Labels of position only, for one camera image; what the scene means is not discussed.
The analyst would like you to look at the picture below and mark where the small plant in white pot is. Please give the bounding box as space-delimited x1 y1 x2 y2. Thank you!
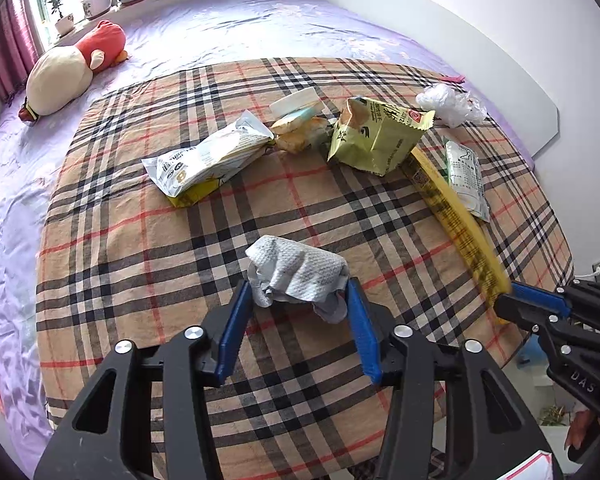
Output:
45 0 76 36

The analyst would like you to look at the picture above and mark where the long yellow wrapper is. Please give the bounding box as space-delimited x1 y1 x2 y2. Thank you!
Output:
407 146 513 311

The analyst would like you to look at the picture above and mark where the crumpled clear plastic bag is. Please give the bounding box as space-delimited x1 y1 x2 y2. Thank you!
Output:
415 83 488 128

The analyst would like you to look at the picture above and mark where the purple bed sheet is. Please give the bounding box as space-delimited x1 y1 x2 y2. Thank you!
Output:
0 0 538 480

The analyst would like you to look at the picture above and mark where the red and cream plush toy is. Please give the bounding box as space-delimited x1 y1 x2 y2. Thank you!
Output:
19 20 128 123

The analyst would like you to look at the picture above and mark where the white and yellow snack bag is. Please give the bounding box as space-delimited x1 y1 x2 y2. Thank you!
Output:
141 110 276 208

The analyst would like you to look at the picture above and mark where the beige plaid blanket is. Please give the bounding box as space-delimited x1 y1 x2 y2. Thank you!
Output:
35 56 576 480

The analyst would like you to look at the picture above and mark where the person's right hand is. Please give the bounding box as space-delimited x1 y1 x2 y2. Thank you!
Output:
564 409 595 452

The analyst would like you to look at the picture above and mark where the window sill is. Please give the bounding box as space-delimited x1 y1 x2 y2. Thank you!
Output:
55 0 266 41

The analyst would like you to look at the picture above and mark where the blue plastic item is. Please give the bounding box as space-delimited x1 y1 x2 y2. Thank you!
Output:
517 335 546 366

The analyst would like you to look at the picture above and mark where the white ribbed plastic lid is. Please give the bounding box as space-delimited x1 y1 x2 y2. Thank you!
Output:
269 87 318 117

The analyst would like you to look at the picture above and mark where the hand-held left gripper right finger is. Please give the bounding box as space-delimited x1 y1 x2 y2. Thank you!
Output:
346 279 563 480

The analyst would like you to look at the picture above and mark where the pale teal wrapper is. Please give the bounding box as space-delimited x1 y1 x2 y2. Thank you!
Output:
295 101 326 122

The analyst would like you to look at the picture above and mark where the pink curtain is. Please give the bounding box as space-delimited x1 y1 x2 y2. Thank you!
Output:
0 0 41 103

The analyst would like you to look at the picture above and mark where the green snack bag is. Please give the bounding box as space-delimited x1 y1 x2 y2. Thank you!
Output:
327 96 437 177

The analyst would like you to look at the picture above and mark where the grey paper towel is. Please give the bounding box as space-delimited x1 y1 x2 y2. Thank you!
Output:
245 235 350 323

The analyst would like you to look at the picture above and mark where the white headboard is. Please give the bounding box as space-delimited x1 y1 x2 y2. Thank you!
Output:
305 0 561 160

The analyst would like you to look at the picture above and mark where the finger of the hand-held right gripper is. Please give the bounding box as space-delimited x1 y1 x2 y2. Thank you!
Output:
511 280 600 333
494 294 562 337

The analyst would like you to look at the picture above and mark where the white box with red edge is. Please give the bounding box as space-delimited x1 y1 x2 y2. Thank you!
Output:
505 450 553 480

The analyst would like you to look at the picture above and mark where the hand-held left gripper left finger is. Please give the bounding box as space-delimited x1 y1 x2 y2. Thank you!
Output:
34 279 253 480

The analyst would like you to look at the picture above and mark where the white and green packet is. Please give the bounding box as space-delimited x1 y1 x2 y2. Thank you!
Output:
444 140 491 223

